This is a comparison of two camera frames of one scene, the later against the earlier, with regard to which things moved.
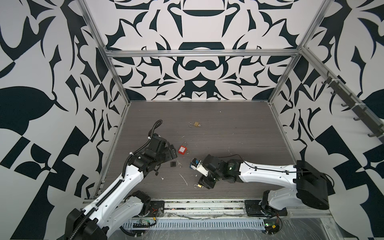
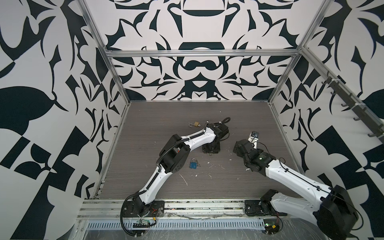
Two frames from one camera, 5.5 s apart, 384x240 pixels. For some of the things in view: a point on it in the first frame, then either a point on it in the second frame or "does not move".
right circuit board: [271, 226] does not move
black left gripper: [167, 155] to [207, 151]
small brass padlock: [196, 124] does not move
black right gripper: [204, 181] to [235, 148]
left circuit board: [143, 223] does not move
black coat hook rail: [359, 108] does not move
